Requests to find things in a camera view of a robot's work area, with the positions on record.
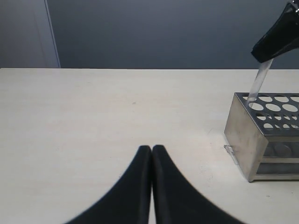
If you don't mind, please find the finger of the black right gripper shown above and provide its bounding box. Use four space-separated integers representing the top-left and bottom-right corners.
251 2 299 63

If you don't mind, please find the steel left test tube rack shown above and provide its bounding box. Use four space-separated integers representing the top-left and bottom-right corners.
224 92 299 182

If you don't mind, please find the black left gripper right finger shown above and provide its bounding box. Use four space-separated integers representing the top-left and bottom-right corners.
152 145 242 224

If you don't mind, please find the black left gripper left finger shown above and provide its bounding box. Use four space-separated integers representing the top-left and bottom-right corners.
68 145 152 224

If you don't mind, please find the clear tape on table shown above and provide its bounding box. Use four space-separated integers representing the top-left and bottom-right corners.
224 145 238 165

